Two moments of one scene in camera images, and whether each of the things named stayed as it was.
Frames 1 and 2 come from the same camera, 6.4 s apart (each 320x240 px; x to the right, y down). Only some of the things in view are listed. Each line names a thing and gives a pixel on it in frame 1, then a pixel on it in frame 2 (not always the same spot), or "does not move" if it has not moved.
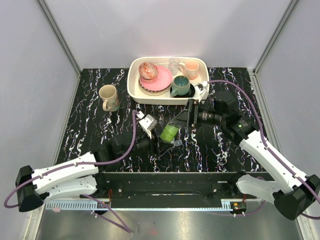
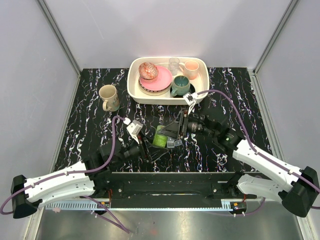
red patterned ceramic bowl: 148,72 does not move
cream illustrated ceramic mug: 108,93 does not move
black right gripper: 188,114 to 173,129
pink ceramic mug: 190,68 does not move
